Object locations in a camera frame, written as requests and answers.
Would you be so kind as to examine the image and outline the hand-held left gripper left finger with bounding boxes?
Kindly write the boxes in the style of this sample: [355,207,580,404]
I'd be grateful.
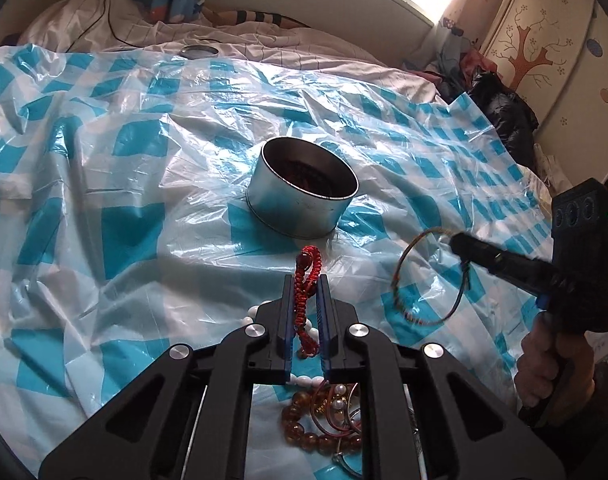
[39,275,292,480]

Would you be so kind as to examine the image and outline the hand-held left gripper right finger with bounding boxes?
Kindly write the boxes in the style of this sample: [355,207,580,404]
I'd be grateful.
[320,275,567,480]

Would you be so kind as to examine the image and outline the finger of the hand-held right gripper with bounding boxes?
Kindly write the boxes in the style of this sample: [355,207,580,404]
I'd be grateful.
[449,233,555,295]

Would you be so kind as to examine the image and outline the red braided bracelet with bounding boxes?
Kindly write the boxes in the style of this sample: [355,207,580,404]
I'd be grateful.
[293,245,325,359]

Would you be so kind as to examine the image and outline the white bead bracelet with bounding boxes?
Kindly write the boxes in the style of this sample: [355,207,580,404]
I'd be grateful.
[240,304,321,387]

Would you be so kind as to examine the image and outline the thin multicolour bangle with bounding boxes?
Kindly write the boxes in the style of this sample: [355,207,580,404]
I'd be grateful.
[390,227,473,326]

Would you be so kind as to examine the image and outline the amber bead bracelet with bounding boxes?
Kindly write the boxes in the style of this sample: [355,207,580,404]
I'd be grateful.
[281,389,365,459]

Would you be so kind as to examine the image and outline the round metal tin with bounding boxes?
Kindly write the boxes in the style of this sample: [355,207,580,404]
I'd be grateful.
[245,136,359,240]

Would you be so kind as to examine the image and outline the person's right hand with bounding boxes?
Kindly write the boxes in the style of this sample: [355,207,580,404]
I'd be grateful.
[512,327,597,427]

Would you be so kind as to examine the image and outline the thin red bangles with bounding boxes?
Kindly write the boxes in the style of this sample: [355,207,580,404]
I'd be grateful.
[310,379,363,437]

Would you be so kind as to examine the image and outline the black plastic bag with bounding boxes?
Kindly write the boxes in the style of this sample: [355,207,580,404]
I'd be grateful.
[465,71,540,172]

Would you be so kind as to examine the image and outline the thin silver bangle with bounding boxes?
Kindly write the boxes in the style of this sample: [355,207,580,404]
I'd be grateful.
[330,449,365,477]

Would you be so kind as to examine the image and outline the blue white checkered plastic sheet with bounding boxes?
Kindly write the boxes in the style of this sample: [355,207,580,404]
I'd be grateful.
[0,42,560,480]

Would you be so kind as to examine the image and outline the colourful clothes pile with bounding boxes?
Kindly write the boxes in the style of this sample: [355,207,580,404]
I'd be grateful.
[424,35,492,98]

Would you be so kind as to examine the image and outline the tree print wardrobe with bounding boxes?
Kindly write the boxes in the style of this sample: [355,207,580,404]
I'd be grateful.
[478,0,608,188]

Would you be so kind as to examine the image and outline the white quilt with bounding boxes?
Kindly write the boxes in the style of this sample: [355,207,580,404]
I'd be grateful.
[0,0,445,107]

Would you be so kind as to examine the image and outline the round metal tin lid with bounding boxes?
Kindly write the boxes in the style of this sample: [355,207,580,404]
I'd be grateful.
[180,44,219,59]

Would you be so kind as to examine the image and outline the striped plush toy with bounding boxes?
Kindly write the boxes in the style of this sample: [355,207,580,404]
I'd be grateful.
[203,7,315,32]

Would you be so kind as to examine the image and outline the small pearl bracelet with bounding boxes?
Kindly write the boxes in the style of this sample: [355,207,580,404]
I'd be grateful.
[328,383,355,412]

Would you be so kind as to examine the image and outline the black cable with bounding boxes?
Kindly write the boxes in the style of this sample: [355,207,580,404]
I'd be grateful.
[68,0,136,54]

